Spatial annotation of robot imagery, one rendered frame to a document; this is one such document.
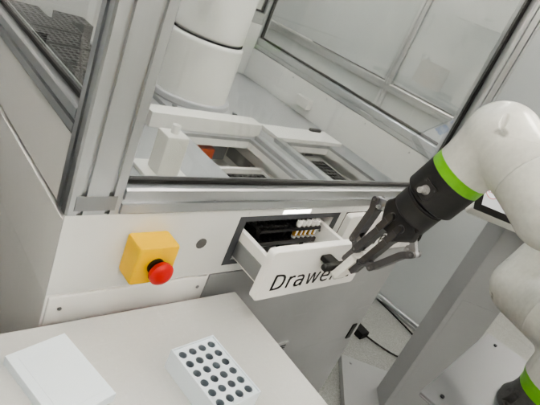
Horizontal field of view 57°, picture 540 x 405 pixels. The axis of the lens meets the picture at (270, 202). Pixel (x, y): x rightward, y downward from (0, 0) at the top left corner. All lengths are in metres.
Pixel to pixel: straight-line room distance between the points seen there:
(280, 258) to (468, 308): 1.10
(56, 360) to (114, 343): 0.10
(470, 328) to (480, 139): 1.24
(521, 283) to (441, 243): 1.55
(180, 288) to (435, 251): 1.87
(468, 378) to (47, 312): 0.81
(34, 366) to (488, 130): 0.69
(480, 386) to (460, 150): 0.56
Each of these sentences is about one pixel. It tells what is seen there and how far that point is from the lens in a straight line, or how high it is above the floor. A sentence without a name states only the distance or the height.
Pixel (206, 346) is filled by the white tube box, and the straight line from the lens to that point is 0.82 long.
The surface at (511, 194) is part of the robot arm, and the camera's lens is 0.71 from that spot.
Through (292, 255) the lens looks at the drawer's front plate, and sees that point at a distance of 0.89.
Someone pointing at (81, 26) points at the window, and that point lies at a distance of 0.75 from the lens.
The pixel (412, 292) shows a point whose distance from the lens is 2.74.
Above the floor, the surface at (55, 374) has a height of 0.78.
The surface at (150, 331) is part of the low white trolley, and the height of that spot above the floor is 0.76.
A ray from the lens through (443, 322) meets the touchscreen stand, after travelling 1.88.
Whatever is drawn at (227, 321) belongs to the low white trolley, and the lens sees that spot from 0.94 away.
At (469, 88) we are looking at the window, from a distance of 1.30.
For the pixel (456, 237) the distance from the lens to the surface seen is 2.60.
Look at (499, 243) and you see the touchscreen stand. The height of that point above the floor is 0.86.
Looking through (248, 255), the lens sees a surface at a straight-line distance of 0.93.
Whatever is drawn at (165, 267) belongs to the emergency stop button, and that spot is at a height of 0.89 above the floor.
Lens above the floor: 1.34
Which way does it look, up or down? 24 degrees down
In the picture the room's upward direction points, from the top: 24 degrees clockwise
